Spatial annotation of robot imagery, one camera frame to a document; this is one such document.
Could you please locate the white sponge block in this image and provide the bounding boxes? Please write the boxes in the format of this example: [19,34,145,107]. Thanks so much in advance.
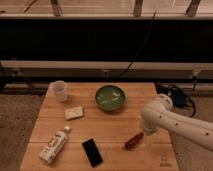
[65,106,84,120]

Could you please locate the black cable bundle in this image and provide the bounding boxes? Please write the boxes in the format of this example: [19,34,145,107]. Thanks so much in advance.
[155,83,198,118]

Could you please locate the black hanging cable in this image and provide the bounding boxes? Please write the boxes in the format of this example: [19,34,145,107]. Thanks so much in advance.
[118,9,158,78]

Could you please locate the clear plastic cup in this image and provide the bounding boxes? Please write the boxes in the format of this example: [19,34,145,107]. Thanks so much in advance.
[50,80,68,102]

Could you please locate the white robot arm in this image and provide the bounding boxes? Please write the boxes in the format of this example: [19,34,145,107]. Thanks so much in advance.
[140,94,213,151]

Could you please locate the green ceramic bowl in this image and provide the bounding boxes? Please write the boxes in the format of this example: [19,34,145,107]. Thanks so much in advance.
[95,85,126,112]

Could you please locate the black smartphone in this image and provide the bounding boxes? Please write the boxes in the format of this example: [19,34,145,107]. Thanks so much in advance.
[82,139,103,167]

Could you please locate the white plastic bottle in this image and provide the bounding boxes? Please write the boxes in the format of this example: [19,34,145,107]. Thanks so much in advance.
[39,126,71,165]

